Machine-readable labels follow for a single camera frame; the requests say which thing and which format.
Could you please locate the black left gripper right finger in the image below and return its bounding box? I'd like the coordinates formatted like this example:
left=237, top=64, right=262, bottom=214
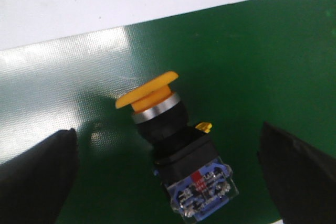
left=257, top=122, right=335, bottom=223

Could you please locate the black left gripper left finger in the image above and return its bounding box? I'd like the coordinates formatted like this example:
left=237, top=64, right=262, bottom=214
left=1, top=129, right=78, bottom=223

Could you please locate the green conveyor belt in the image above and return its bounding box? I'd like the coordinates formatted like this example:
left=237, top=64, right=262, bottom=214
left=1, top=0, right=335, bottom=223

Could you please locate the yellow mushroom push button switch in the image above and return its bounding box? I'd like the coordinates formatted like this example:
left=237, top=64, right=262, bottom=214
left=115, top=71, right=238, bottom=223

